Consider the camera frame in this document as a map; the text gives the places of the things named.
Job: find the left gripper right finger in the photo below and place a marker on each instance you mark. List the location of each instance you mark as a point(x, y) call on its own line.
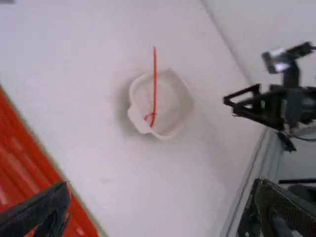
point(279, 205)

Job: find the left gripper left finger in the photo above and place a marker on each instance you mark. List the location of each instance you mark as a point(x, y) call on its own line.
point(29, 214)

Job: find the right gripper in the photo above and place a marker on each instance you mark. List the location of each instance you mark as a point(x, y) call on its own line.
point(298, 106)

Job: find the silver rails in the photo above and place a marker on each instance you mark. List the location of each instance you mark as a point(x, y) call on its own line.
point(259, 177)

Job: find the white dish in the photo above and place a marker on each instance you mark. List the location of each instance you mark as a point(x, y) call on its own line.
point(172, 98)

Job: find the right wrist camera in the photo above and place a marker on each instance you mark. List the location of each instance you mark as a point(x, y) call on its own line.
point(276, 60)

